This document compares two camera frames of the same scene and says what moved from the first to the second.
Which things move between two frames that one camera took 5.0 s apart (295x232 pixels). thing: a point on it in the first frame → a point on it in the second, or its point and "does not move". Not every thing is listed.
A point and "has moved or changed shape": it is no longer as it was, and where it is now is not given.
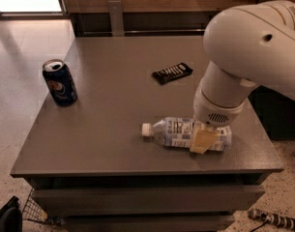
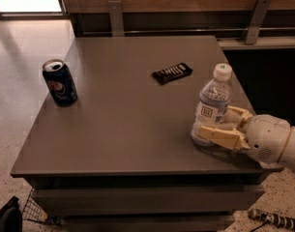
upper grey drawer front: [103, 199] does not move
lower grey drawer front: [193, 222] does not move
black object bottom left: [10, 217] does not move
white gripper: [212, 111] → [268, 135]
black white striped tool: [272, 217] does not move
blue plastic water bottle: [175, 131] has moved or changed shape
